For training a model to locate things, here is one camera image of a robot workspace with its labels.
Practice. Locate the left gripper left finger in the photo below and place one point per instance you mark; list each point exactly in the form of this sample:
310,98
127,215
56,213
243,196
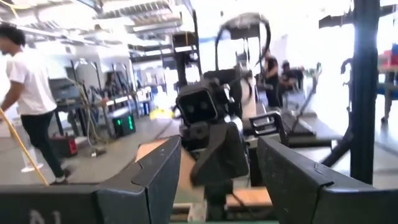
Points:
146,193

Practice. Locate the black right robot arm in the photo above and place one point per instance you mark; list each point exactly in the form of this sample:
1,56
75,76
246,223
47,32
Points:
224,77

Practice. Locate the black and red box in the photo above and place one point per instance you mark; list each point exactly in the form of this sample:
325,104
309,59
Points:
63,146

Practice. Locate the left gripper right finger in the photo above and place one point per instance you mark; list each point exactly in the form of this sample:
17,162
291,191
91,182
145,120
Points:
298,193

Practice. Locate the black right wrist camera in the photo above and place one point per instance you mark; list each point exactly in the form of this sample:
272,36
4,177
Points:
197,107

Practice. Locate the black vertical stand pole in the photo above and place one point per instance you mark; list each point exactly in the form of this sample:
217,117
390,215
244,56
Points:
363,93

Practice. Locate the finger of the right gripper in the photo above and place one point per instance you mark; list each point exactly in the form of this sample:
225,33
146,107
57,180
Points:
211,146
236,155

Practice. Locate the black box green display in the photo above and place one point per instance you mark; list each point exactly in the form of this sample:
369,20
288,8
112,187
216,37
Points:
124,124

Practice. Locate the person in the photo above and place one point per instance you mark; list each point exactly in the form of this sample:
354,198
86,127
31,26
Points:
289,77
272,81
31,84

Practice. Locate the cluttered workbench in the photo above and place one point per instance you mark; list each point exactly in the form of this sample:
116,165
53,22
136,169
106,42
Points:
121,101

